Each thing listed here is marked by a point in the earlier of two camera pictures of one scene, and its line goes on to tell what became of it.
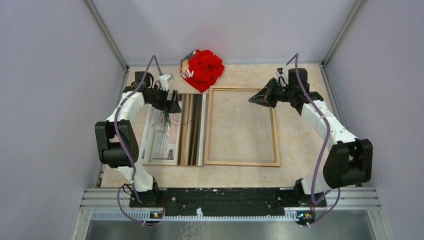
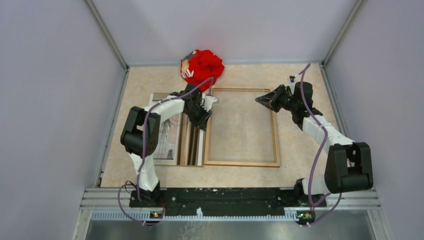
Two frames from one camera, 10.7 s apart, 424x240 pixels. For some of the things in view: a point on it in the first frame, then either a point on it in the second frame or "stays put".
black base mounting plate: (226, 201) stays put
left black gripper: (166, 104) -> (203, 119)
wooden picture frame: (207, 124) -> (277, 163)
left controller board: (155, 214) stays put
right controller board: (305, 216) stays put
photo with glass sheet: (176, 139) stays put
